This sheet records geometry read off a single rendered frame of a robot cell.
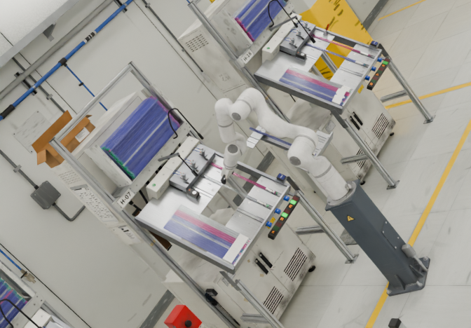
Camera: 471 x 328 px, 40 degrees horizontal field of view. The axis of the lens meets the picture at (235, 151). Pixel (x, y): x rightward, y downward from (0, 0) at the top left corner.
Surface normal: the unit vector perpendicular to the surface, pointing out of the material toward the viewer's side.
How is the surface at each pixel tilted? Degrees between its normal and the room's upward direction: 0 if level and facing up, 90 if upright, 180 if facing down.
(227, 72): 90
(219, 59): 90
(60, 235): 90
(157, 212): 44
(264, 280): 90
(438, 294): 0
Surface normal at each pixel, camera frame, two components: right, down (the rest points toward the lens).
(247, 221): -0.04, -0.63
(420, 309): -0.62, -0.72
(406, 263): 0.70, -0.32
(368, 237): -0.36, 0.61
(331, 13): 0.59, -0.17
